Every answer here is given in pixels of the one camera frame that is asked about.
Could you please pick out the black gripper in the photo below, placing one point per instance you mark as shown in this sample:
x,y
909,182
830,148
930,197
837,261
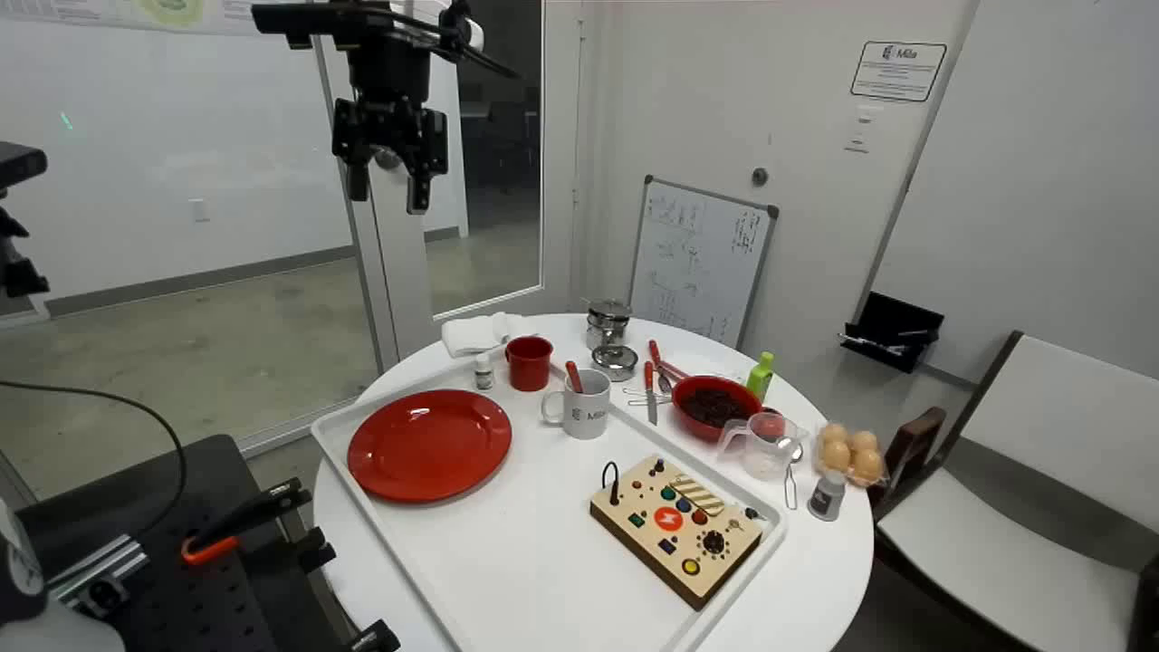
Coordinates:
x,y
391,129

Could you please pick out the red spoon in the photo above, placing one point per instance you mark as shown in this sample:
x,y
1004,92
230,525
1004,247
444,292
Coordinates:
x,y
575,377

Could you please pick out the Franka robot arm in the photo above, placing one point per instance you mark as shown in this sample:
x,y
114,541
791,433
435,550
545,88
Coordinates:
x,y
391,60

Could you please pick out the red mug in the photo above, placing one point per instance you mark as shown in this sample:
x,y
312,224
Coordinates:
x,y
531,366

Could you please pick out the white folded cloth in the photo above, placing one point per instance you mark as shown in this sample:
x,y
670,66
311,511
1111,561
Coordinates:
x,y
479,331

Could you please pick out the small white bottle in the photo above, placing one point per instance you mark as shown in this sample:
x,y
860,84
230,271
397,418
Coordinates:
x,y
482,373

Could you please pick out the metal jar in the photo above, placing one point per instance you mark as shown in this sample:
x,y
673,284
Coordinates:
x,y
607,325

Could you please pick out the red round plate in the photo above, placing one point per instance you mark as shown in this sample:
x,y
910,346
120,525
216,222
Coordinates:
x,y
429,442

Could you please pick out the small metal strainer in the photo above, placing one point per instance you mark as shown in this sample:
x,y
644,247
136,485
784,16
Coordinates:
x,y
613,361

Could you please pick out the small whiteboard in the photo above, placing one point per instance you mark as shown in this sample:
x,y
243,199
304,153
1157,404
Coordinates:
x,y
701,259

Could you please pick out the round door lock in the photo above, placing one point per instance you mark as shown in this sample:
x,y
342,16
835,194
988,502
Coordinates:
x,y
760,175

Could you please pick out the round white table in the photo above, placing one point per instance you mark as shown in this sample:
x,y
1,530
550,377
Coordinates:
x,y
521,548

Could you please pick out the red bowl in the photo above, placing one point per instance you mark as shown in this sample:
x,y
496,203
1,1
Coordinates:
x,y
715,407

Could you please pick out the black perforated platform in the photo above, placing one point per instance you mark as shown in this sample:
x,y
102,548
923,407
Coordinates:
x,y
156,508

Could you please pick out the green squeeze bottle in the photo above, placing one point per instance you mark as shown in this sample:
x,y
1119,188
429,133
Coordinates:
x,y
760,377

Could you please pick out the clear measuring cup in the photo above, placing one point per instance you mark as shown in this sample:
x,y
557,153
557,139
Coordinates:
x,y
760,453

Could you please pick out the wooden busy board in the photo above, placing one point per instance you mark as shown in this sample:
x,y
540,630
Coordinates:
x,y
677,548

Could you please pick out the beige egg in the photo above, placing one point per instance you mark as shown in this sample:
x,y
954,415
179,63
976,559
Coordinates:
x,y
835,453
835,433
863,441

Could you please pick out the white paper door sign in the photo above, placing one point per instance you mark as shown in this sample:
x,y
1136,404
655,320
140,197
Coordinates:
x,y
900,69

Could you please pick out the small salt shaker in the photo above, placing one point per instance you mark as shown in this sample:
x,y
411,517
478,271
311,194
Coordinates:
x,y
826,496

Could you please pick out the bread pastry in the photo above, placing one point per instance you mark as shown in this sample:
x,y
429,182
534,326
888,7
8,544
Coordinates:
x,y
866,463

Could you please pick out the white chair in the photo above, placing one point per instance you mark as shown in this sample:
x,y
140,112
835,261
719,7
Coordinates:
x,y
1052,482

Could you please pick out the white door frame post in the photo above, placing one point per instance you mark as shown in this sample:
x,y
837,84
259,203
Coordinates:
x,y
392,275

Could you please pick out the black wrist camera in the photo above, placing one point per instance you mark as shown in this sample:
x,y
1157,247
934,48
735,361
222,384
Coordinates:
x,y
304,18

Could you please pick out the black camera stand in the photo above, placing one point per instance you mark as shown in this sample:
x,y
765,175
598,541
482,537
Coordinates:
x,y
18,164

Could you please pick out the silver metal bracket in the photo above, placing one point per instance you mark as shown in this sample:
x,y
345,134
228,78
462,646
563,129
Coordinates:
x,y
95,572

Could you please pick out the black wall holder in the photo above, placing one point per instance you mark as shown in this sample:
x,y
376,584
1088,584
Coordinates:
x,y
893,326

